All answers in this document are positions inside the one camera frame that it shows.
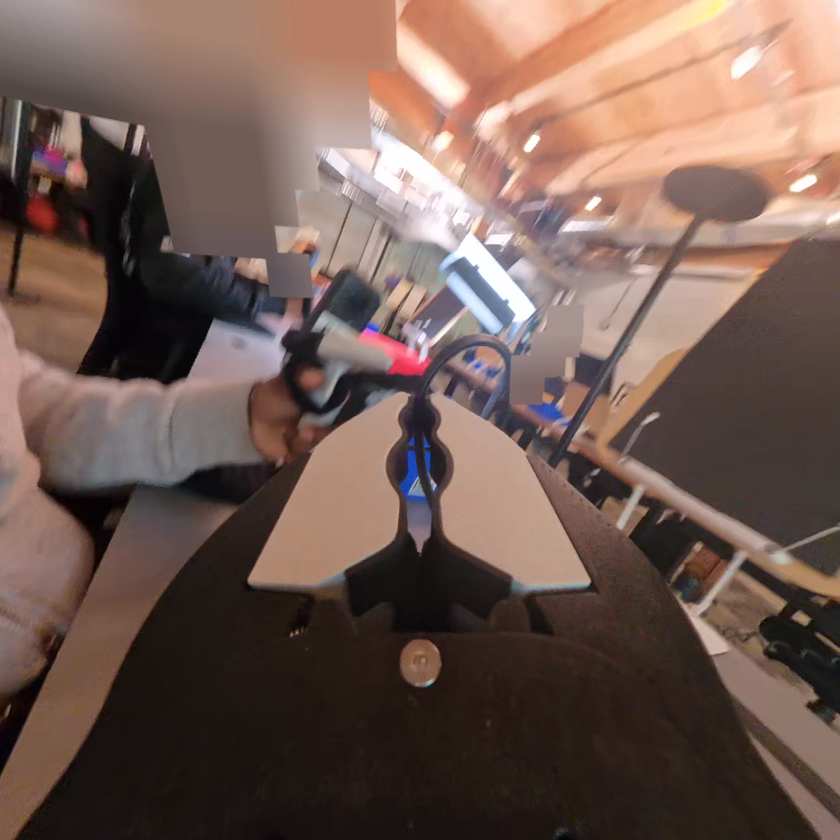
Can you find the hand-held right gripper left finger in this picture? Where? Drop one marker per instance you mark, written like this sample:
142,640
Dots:
334,512

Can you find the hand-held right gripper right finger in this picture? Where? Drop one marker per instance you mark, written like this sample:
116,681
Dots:
505,512

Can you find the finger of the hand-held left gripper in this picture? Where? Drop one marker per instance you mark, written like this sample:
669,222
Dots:
358,354

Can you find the person's left forearm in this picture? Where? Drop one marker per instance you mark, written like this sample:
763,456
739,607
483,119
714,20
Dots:
131,426

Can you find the grey desk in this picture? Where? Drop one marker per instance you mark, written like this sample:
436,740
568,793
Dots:
131,590

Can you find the person's left hand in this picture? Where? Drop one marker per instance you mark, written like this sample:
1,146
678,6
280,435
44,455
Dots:
275,420

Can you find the light panel on stand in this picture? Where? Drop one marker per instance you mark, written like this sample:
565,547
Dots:
485,282

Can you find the dark grey tripod pole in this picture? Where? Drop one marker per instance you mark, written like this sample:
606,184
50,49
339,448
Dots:
715,190

